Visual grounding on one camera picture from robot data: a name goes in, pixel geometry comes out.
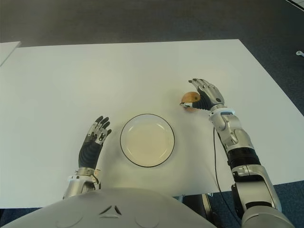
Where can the white plate with black rim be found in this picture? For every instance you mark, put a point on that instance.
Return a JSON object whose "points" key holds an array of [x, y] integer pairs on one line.
{"points": [[147, 142]]}

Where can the white side table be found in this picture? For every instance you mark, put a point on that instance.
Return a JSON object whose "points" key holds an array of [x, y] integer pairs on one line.
{"points": [[7, 51]]}

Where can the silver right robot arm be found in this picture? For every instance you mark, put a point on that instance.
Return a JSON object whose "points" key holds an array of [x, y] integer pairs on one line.
{"points": [[240, 142]]}

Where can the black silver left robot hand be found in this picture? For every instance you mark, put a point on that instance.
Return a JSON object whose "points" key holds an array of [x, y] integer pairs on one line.
{"points": [[88, 154]]}

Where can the yellow-red apple with sticker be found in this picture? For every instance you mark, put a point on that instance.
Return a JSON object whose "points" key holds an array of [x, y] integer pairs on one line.
{"points": [[190, 97]]}

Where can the grey robot torso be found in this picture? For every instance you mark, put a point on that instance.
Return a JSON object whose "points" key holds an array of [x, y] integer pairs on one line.
{"points": [[118, 211]]}

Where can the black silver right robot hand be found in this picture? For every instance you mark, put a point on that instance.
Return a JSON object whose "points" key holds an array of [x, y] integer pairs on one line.
{"points": [[210, 96]]}

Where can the white controller on floor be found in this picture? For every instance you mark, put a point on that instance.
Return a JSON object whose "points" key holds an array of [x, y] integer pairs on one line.
{"points": [[299, 53]]}

